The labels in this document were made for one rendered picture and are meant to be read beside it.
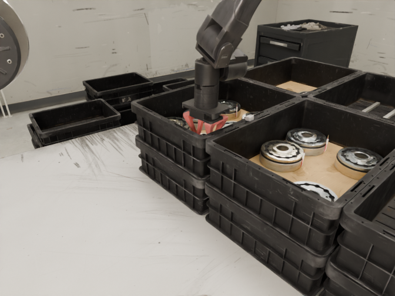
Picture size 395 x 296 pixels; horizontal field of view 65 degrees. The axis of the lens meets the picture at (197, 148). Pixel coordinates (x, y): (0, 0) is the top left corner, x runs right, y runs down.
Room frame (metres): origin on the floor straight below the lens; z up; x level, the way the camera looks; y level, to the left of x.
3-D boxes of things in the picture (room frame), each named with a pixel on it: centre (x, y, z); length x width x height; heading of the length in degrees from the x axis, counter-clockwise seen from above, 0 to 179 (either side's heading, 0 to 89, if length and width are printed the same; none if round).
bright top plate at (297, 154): (0.65, -0.21, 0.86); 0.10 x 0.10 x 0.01
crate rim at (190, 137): (0.82, -0.06, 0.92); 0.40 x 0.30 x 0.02; 132
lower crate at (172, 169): (0.82, -0.06, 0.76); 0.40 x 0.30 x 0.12; 132
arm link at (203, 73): (0.70, -0.03, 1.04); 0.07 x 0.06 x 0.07; 125
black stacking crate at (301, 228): (0.60, -0.26, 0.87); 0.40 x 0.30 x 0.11; 132
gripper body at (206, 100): (0.69, -0.02, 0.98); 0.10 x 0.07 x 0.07; 48
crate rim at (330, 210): (0.60, -0.26, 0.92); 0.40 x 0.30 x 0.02; 132
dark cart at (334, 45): (2.45, -0.82, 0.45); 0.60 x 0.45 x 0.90; 125
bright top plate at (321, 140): (0.73, -0.29, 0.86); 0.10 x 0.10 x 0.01
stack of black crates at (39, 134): (1.50, 0.65, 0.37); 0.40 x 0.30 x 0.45; 125
